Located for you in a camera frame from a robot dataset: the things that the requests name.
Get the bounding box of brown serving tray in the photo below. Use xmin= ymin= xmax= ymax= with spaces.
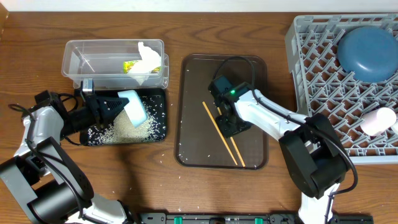
xmin=175 ymin=54 xmax=269 ymax=170

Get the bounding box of dark blue plate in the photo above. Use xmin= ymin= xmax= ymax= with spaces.
xmin=337 ymin=27 xmax=397 ymax=83

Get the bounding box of grey dishwasher rack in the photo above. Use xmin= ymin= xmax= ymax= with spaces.
xmin=285 ymin=14 xmax=397 ymax=165

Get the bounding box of light blue rice bowl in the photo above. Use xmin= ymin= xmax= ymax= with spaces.
xmin=118 ymin=90 xmax=147 ymax=128

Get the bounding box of spilled rice pile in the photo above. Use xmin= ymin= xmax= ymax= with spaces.
xmin=86 ymin=95 xmax=165 ymax=146

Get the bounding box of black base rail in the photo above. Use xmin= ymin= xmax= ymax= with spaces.
xmin=136 ymin=212 xmax=374 ymax=224

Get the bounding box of white napkin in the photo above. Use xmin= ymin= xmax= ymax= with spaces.
xmin=123 ymin=42 xmax=161 ymax=85

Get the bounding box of clear plastic bin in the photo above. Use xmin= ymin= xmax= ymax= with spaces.
xmin=62 ymin=39 xmax=169 ymax=90

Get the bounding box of black tray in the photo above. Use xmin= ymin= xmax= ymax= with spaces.
xmin=79 ymin=88 xmax=167 ymax=147

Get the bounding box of yellow green snack wrapper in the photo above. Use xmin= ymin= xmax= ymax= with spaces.
xmin=123 ymin=60 xmax=160 ymax=74

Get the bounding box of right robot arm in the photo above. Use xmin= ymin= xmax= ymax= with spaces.
xmin=208 ymin=78 xmax=355 ymax=223

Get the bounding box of pink cup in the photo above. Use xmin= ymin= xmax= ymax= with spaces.
xmin=360 ymin=107 xmax=397 ymax=136

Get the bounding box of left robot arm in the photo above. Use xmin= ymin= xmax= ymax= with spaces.
xmin=1 ymin=90 xmax=141 ymax=223

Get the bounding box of light green cup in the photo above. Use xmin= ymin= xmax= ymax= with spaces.
xmin=391 ymin=121 xmax=398 ymax=134

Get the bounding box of wooden chopstick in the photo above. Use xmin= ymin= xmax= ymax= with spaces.
xmin=217 ymin=107 xmax=246 ymax=167
xmin=202 ymin=101 xmax=238 ymax=166

